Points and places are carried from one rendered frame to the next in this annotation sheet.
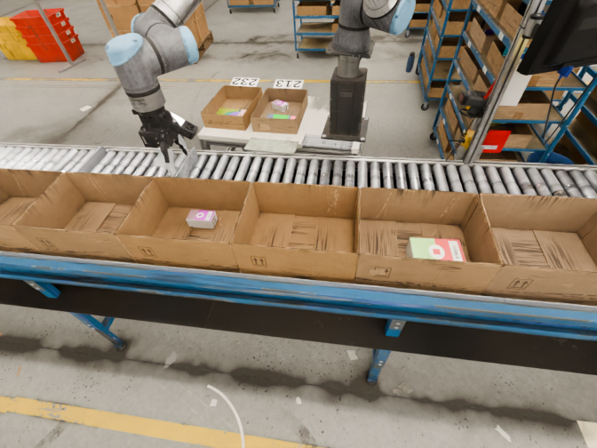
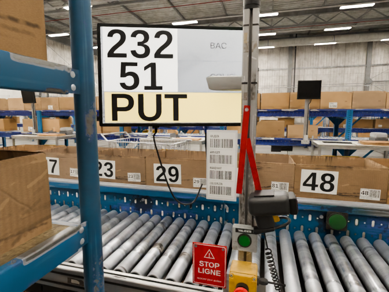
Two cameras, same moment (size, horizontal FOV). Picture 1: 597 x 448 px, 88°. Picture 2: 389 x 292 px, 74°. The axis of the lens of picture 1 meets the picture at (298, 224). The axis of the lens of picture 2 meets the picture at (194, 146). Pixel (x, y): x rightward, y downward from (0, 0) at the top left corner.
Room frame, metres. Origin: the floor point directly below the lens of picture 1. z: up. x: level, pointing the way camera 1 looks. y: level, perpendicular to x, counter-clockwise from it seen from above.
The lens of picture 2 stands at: (1.97, -1.01, 1.29)
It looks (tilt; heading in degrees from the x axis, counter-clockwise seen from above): 7 degrees down; 184
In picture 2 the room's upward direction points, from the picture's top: straight up
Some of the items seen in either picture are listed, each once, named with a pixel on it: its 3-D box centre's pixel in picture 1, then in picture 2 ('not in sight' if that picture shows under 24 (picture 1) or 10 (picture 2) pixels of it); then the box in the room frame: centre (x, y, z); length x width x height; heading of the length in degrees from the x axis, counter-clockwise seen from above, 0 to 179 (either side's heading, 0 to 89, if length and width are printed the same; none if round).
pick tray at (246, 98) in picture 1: (234, 107); not in sight; (1.95, 0.36, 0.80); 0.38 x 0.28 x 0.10; 163
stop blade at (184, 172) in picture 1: (180, 179); not in sight; (1.29, 0.60, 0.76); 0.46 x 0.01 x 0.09; 168
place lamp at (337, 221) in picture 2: not in sight; (337, 222); (0.83, -0.45, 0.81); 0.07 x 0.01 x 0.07; 78
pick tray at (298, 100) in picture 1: (281, 109); not in sight; (1.85, 0.05, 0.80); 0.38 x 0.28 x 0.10; 165
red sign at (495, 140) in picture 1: (488, 141); (219, 266); (1.27, -0.98, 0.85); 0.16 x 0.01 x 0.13; 78
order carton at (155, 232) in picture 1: (195, 222); not in sight; (0.78, 0.38, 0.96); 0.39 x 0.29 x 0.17; 79
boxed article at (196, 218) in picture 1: (202, 219); not in sight; (0.84, 0.38, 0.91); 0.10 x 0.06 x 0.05; 78
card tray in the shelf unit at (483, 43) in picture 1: (500, 34); not in sight; (2.29, -1.49, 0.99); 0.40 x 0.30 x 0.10; 166
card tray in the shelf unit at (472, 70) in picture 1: (489, 64); not in sight; (2.28, -1.49, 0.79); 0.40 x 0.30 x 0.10; 170
